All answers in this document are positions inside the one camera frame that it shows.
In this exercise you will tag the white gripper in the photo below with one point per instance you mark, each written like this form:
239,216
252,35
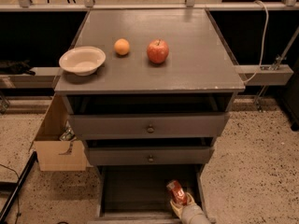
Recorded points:
192,214

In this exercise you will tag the red coke can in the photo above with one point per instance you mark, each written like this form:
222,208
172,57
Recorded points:
177,193

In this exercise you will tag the grey middle drawer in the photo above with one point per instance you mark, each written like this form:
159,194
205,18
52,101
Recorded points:
148,155

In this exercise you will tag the grey open bottom drawer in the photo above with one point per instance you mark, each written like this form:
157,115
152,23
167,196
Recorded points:
138,194

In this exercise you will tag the grey top drawer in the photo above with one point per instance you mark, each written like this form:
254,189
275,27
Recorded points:
96,127

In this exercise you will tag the grey wooden drawer cabinet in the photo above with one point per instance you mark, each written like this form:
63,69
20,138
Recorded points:
197,77

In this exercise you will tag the cardboard box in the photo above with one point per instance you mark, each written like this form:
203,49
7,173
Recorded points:
56,147

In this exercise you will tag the black bar on floor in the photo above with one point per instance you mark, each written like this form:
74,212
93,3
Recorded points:
12,189

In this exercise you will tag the red apple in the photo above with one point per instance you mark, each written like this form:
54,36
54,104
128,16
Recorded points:
157,51

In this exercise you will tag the orange fruit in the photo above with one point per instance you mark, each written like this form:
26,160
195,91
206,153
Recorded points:
122,46

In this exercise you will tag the white bowl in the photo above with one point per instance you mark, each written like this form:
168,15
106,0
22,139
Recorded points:
82,61

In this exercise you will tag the black object on ledge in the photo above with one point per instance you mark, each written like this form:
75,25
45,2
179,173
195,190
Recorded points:
8,67

